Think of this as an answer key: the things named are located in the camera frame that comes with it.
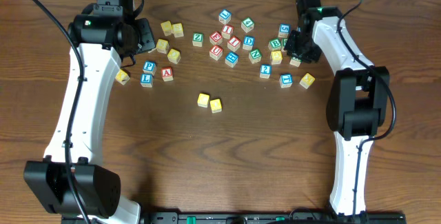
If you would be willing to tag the blue block T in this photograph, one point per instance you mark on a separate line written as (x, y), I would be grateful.
(286, 80)

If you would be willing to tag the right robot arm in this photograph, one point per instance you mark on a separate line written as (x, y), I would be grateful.
(357, 103)

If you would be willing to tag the green block B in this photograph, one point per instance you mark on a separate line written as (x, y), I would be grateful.
(274, 45)

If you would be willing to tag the blue block top L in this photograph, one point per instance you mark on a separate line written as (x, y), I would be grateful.
(224, 16)

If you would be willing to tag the yellow block S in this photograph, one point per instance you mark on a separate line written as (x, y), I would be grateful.
(177, 30)

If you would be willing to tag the yellow block C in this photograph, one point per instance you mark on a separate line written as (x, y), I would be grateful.
(203, 100)

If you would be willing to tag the red block A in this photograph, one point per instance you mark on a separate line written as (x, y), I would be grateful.
(167, 74)

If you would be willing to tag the green block 4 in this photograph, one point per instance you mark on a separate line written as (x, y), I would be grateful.
(247, 24)

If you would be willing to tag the green block Z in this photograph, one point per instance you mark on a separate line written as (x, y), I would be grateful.
(197, 39)

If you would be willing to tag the blue block 2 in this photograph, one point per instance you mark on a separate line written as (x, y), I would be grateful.
(265, 71)

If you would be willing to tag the blue block 5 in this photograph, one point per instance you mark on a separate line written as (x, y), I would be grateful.
(284, 31)

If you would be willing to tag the green block N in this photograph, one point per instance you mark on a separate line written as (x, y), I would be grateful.
(255, 56)

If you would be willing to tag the yellow block beside green L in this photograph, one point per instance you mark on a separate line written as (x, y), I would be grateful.
(162, 46)

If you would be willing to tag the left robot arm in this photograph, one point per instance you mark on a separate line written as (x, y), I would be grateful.
(70, 180)

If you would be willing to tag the blue block D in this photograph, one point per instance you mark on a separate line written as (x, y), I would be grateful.
(248, 42)

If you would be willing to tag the yellow block right cluster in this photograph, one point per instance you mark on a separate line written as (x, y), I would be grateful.
(276, 57)

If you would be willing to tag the green block R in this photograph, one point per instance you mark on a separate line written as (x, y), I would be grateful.
(295, 62)

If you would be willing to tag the yellow block cluster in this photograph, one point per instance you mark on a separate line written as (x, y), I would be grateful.
(276, 57)
(174, 56)

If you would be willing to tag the red block U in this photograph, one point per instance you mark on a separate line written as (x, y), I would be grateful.
(216, 52)

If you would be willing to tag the blue block P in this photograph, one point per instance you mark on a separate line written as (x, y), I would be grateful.
(149, 67)

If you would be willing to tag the blue block l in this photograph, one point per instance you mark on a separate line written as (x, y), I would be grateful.
(146, 80)
(224, 16)

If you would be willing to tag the red block E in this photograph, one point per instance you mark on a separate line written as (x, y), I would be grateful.
(216, 38)

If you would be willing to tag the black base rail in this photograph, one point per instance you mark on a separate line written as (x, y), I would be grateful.
(298, 216)

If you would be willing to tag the red block I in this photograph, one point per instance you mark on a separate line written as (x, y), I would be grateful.
(227, 31)

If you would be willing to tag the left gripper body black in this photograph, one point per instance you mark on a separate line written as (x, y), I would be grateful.
(145, 35)

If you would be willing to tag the yellow block lower left cluster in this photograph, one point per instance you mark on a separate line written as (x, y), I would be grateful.
(174, 56)

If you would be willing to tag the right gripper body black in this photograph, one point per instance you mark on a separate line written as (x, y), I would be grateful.
(302, 48)

